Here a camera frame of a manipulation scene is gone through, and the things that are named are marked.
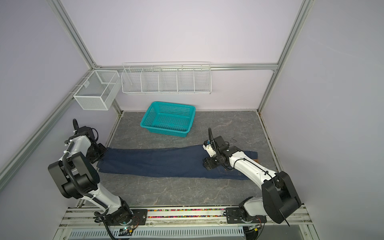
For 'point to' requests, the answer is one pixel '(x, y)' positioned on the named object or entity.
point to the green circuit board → (126, 231)
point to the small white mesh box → (98, 91)
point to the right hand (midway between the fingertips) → (210, 162)
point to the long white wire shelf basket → (164, 78)
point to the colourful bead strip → (175, 210)
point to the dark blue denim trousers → (183, 161)
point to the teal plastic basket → (169, 118)
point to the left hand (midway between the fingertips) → (102, 157)
